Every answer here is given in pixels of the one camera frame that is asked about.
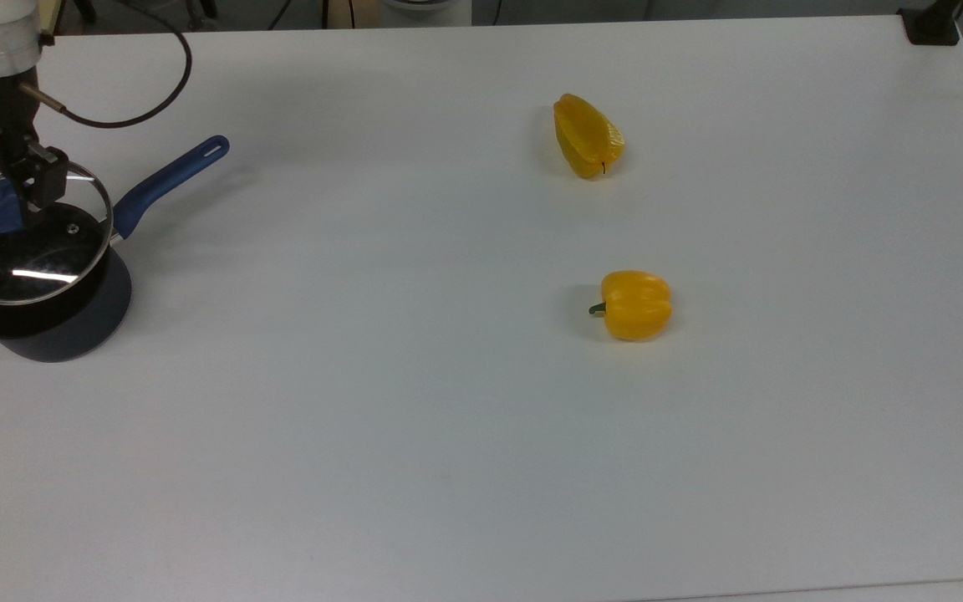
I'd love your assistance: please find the glass lid blue knob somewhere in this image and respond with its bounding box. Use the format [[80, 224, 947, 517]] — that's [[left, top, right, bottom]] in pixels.
[[0, 161, 115, 307]]

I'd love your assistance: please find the yellow starfruit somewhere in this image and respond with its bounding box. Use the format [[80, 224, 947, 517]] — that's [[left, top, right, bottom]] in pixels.
[[553, 93, 626, 180]]

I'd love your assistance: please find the yellow bell pepper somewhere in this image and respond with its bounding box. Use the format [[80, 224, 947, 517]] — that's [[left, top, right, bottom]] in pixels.
[[588, 270, 673, 342]]

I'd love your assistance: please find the black table clamp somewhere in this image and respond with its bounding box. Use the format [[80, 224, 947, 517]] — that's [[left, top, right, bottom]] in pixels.
[[898, 0, 963, 46]]

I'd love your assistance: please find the black saucepan blue handle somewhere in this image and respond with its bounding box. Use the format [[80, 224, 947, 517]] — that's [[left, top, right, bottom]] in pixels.
[[0, 135, 231, 363]]

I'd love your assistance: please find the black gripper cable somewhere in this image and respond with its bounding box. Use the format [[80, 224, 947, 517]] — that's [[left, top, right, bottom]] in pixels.
[[18, 0, 193, 130]]

